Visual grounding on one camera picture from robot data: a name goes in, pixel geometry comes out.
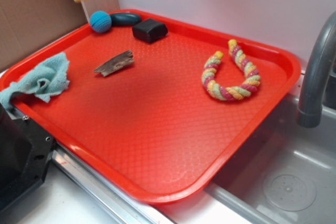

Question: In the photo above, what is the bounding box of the teal green cloth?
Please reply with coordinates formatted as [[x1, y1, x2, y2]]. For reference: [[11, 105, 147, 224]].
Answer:
[[1, 52, 70, 110]]

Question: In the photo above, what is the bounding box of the red plastic tray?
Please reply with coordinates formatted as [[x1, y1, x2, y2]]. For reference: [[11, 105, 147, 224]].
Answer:
[[1, 12, 301, 205]]

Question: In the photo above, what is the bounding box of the brown wood piece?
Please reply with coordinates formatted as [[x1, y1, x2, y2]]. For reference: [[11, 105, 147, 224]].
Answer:
[[93, 50, 134, 77]]

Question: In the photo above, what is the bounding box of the black rectangular block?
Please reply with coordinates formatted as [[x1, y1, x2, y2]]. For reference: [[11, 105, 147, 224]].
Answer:
[[132, 18, 168, 44]]

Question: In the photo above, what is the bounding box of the dark teal oval object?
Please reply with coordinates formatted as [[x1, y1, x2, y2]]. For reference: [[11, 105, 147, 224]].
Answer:
[[110, 13, 142, 27]]

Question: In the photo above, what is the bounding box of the blue knitted ball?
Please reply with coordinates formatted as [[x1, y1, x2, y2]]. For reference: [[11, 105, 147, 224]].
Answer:
[[89, 11, 112, 33]]

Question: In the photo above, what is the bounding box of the grey sink basin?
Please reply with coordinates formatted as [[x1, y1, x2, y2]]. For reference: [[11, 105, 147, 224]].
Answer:
[[206, 96, 335, 223]]

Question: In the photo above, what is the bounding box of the grey sink faucet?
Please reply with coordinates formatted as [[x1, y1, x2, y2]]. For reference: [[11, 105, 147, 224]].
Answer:
[[296, 13, 335, 128]]

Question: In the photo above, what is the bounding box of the brown cardboard panel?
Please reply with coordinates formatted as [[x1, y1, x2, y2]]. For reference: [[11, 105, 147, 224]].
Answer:
[[1, 0, 119, 71]]

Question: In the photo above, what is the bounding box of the multicolour twisted rope toy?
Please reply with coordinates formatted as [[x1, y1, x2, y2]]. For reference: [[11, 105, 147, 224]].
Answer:
[[201, 39, 261, 102]]

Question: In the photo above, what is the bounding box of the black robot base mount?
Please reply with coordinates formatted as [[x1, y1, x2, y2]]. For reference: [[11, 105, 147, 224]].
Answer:
[[1, 107, 55, 213]]

